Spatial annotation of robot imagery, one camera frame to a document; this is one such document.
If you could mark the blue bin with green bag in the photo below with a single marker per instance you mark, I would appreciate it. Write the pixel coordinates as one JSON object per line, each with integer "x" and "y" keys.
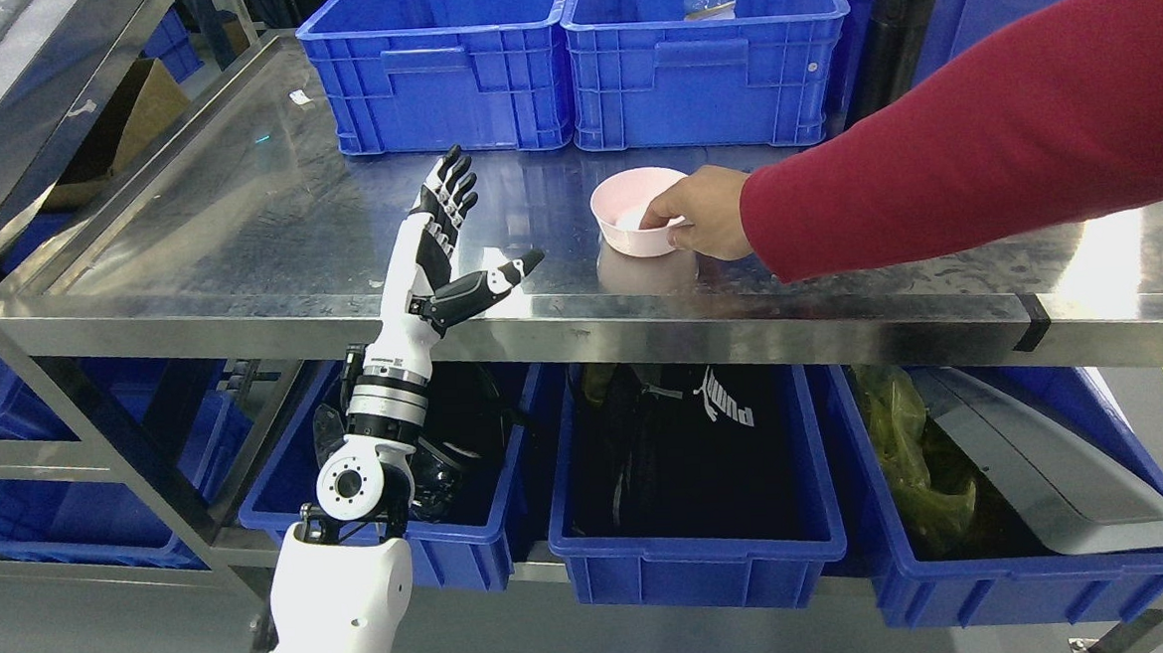
{"x": 924, "y": 594}

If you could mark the black puma backpack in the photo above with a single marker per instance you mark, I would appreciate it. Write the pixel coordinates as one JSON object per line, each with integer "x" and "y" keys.
{"x": 682, "y": 451}

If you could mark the cardboard box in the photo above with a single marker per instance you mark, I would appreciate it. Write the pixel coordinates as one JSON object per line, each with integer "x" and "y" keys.
{"x": 145, "y": 103}

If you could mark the pink ikea bowl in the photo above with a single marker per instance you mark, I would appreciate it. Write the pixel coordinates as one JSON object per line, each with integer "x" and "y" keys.
{"x": 619, "y": 203}

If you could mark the blue crate top right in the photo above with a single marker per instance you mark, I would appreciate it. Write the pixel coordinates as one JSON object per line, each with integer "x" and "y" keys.
{"x": 954, "y": 26}

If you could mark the grey flat device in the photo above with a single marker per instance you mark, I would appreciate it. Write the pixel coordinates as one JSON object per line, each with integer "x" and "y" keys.
{"x": 1075, "y": 498}

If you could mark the blue crate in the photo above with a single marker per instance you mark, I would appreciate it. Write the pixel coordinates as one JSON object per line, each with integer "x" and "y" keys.
{"x": 954, "y": 26}
{"x": 644, "y": 76}
{"x": 421, "y": 75}

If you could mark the stainless steel table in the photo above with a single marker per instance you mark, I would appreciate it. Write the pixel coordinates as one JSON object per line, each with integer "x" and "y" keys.
{"x": 250, "y": 235}

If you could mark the blue crate top left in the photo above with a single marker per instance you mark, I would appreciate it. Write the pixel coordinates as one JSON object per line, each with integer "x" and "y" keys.
{"x": 421, "y": 75}

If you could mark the red sleeved forearm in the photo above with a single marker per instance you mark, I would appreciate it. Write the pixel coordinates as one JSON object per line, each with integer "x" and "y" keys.
{"x": 1057, "y": 118}

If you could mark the person's bare hand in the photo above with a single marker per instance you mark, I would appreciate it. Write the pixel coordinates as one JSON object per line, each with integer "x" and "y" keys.
{"x": 702, "y": 213}

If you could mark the blue bin with backpack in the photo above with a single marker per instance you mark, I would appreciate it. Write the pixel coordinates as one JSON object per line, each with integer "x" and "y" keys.
{"x": 706, "y": 572}

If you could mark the green plastic bag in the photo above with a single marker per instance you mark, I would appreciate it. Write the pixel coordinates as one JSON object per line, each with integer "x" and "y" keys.
{"x": 932, "y": 483}

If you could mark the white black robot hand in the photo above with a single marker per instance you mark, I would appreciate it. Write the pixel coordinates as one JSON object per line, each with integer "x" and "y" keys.
{"x": 421, "y": 298}

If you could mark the blue crate top middle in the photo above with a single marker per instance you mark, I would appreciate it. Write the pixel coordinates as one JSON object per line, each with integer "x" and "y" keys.
{"x": 644, "y": 76}

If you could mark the black helmet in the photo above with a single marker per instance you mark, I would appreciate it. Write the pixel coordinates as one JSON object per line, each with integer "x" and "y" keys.
{"x": 443, "y": 471}

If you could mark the stainless steel shelf rack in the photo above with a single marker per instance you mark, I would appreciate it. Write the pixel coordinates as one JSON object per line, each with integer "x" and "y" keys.
{"x": 60, "y": 60}

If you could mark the blue bin with helmet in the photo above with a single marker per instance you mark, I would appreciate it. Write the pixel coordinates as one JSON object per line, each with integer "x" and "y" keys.
{"x": 475, "y": 557}

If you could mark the black thermos flask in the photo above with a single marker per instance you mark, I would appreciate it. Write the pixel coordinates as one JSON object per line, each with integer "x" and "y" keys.
{"x": 893, "y": 42}

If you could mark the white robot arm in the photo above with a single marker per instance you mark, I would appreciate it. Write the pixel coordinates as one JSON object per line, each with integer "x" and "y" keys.
{"x": 345, "y": 571}

